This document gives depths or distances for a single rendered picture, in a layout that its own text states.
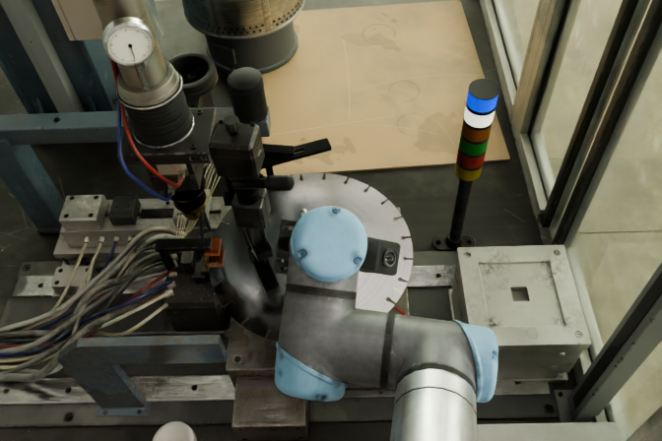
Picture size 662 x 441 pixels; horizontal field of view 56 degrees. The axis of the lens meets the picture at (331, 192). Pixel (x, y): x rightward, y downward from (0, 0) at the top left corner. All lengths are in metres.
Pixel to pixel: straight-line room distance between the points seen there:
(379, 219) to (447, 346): 0.46
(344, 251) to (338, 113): 0.91
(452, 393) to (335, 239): 0.18
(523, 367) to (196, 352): 0.52
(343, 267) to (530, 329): 0.48
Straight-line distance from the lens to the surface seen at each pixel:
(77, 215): 1.24
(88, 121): 1.17
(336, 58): 1.65
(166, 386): 1.16
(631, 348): 0.90
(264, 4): 1.46
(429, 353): 0.61
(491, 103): 0.96
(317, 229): 0.61
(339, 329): 0.63
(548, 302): 1.06
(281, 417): 1.04
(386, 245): 0.84
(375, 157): 1.40
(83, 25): 0.79
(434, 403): 0.57
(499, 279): 1.07
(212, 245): 1.02
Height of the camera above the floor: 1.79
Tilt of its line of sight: 51 degrees down
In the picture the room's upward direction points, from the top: 4 degrees counter-clockwise
